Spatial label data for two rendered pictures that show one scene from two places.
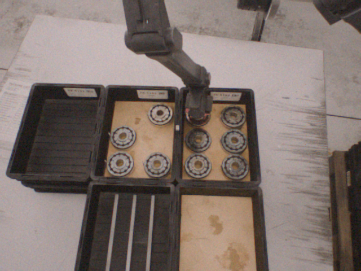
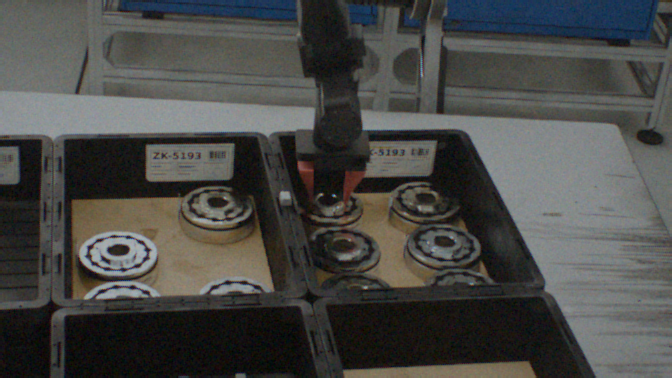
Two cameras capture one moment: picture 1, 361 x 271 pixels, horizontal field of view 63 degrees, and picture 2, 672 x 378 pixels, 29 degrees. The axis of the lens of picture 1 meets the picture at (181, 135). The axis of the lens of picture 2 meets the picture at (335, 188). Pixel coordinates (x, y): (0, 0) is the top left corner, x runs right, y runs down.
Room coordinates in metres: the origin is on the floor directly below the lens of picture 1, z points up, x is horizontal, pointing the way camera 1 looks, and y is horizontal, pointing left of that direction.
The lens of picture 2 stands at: (-0.90, 0.33, 1.84)
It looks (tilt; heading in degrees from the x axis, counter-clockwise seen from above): 32 degrees down; 345
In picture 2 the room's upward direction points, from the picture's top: 6 degrees clockwise
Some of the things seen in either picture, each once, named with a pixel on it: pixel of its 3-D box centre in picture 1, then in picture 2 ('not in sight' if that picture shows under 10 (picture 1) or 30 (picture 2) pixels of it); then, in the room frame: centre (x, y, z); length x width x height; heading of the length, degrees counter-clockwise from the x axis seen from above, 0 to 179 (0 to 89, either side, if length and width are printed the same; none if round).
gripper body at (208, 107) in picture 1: (199, 99); (333, 130); (0.59, -0.07, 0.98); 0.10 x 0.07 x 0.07; 81
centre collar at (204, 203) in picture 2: (160, 113); (218, 203); (0.60, 0.08, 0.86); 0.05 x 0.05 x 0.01
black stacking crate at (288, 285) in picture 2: (139, 136); (170, 248); (0.49, 0.16, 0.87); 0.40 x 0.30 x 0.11; 178
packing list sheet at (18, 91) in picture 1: (13, 109); not in sight; (0.72, 0.80, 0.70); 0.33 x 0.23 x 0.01; 170
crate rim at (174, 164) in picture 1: (137, 131); (171, 216); (0.49, 0.16, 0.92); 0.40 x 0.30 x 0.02; 178
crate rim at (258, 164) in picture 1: (217, 133); (396, 210); (0.48, -0.14, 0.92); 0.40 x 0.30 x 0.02; 178
